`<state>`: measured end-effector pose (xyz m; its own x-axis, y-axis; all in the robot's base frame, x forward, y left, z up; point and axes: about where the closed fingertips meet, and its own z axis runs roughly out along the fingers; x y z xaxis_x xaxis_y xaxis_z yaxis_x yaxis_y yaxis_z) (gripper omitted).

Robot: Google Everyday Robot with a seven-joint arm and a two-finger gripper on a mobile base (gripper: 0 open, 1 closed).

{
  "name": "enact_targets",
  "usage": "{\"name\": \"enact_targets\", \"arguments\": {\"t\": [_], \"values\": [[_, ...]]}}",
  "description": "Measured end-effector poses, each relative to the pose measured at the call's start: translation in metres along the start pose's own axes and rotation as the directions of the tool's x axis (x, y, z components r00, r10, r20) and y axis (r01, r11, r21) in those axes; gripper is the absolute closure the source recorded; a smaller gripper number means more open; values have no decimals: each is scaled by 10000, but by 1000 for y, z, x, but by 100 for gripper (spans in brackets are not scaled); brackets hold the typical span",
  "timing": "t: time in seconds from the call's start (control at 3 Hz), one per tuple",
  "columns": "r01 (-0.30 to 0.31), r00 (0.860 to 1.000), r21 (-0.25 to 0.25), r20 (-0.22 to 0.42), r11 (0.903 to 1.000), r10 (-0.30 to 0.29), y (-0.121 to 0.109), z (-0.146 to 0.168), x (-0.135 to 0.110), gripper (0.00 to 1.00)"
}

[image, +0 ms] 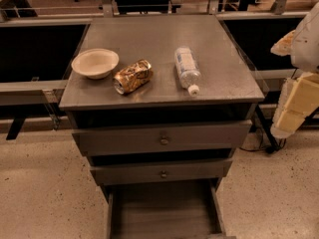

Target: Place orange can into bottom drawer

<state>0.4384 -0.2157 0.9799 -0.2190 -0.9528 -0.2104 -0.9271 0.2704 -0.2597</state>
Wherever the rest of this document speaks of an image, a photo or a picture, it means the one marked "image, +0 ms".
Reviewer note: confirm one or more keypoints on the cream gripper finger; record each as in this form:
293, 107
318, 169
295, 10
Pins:
283, 46
285, 123

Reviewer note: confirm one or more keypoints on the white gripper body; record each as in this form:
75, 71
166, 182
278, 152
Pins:
307, 45

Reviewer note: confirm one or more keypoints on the orange soda can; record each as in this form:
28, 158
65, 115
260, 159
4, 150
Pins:
133, 76

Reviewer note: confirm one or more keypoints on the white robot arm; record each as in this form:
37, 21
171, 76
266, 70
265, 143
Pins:
304, 50

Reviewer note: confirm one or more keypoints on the grey top drawer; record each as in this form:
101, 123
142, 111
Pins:
161, 137

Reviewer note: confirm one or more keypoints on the grey middle drawer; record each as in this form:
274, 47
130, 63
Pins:
160, 171

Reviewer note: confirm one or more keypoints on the grey drawer cabinet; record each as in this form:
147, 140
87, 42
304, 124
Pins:
227, 89

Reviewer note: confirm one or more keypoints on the grey open bottom drawer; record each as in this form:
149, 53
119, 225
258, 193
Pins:
165, 210

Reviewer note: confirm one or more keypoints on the clear plastic water bottle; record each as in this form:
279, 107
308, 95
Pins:
187, 70

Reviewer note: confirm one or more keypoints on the white paper bowl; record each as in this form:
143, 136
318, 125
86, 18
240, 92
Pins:
95, 63

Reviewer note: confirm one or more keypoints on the grey metal railing frame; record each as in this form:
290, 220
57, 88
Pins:
36, 53

